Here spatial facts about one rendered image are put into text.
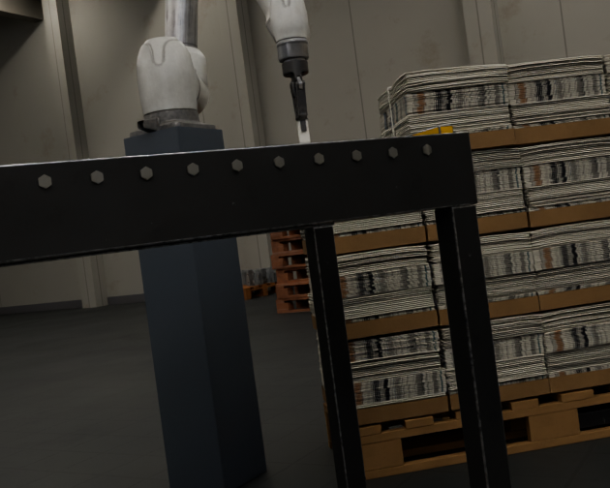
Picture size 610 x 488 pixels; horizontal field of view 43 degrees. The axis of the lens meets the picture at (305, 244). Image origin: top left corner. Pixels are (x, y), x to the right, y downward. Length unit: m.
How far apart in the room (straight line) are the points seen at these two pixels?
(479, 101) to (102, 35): 10.24
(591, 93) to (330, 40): 7.54
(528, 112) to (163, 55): 1.02
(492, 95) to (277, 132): 7.91
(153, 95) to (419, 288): 0.90
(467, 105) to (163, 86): 0.83
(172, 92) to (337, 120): 7.42
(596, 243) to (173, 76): 1.26
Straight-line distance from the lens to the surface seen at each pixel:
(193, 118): 2.21
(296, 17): 2.25
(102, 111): 12.02
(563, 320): 2.25
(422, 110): 2.12
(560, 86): 2.29
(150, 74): 2.21
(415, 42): 9.20
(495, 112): 2.19
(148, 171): 1.05
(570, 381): 2.28
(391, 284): 2.07
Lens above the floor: 0.67
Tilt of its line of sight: 1 degrees down
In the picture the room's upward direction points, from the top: 7 degrees counter-clockwise
